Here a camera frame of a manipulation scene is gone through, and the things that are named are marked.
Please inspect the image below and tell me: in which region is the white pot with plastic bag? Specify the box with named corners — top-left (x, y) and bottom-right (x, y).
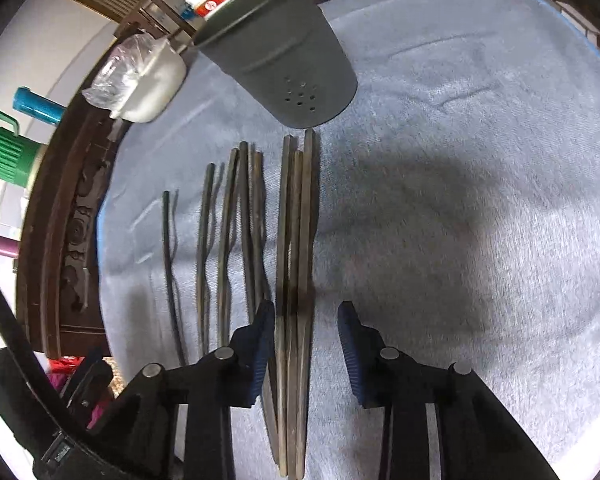
top-left (82, 32), bottom-right (187, 124)

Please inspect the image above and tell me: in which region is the dark wooden carved sideboard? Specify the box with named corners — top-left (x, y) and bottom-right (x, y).
top-left (14, 34), bottom-right (196, 361)

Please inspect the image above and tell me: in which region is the green thermos flask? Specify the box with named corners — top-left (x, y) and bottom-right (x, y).
top-left (0, 110), bottom-right (47, 191)

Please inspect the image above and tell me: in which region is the thin dark chopstick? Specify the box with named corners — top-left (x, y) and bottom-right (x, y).
top-left (161, 190), bottom-right (187, 366)

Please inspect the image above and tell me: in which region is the blue thermos bottle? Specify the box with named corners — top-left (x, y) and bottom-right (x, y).
top-left (12, 87), bottom-right (65, 126)

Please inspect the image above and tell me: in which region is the grey metal utensil holder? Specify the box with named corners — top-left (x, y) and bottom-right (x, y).
top-left (194, 0), bottom-right (358, 129)

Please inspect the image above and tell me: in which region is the grey fleece table cloth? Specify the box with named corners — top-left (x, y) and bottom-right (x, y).
top-left (97, 0), bottom-right (600, 479)

